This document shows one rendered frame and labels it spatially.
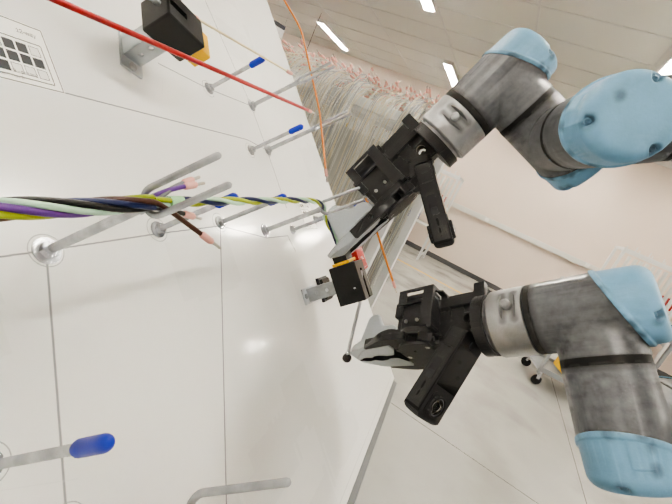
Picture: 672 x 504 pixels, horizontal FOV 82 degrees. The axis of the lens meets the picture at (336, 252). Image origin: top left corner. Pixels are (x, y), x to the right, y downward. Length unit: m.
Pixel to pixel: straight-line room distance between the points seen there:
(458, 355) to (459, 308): 0.06
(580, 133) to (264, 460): 0.41
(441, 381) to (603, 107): 0.31
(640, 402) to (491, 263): 8.23
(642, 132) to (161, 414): 0.43
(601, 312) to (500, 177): 8.25
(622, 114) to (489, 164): 8.31
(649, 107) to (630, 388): 0.23
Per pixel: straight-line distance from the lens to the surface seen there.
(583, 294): 0.43
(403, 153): 0.54
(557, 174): 0.54
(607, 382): 0.42
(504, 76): 0.53
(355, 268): 0.54
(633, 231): 8.83
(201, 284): 0.39
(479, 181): 8.66
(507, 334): 0.45
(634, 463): 0.43
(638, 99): 0.40
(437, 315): 0.51
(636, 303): 0.42
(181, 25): 0.42
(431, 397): 0.48
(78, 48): 0.42
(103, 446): 0.20
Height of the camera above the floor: 1.27
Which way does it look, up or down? 14 degrees down
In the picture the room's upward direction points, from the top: 25 degrees clockwise
